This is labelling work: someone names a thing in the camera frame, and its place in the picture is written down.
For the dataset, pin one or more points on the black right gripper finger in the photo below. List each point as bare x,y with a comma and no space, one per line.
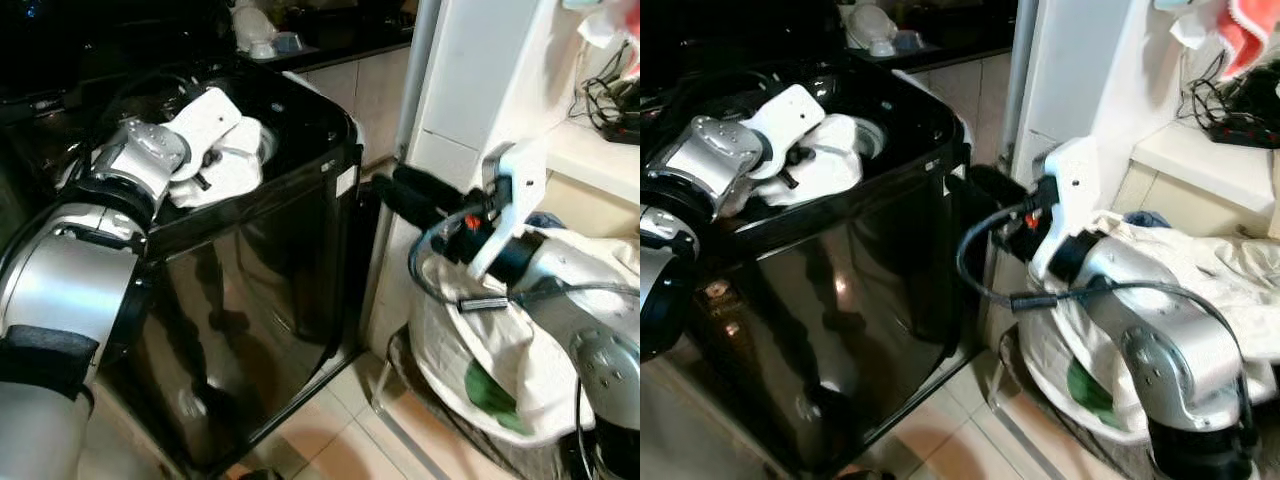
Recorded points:
430,183
1000,180
988,197
412,205

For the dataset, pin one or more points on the white cloth garment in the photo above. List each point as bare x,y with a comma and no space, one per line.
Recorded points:
235,165
835,160

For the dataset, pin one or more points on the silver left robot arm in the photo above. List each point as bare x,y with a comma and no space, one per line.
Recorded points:
700,160
60,270

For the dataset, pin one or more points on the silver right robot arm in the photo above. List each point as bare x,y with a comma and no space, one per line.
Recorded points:
590,340
1160,340

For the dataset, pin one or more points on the black top-load washing machine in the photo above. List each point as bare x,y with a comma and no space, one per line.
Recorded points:
850,300
250,300

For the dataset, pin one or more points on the green cloth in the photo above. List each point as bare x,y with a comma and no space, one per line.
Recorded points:
492,395
1088,395

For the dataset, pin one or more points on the white plastic container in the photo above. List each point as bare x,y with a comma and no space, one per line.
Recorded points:
255,30
872,28

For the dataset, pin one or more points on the pink towel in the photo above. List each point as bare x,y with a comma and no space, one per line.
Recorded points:
630,30
1250,35

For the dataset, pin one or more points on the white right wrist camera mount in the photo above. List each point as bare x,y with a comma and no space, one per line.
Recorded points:
520,180
1068,185

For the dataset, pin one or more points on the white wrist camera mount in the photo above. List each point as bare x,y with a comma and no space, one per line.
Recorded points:
1068,185
795,115
520,180
205,118

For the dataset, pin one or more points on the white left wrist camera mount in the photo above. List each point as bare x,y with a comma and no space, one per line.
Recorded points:
795,115
205,118

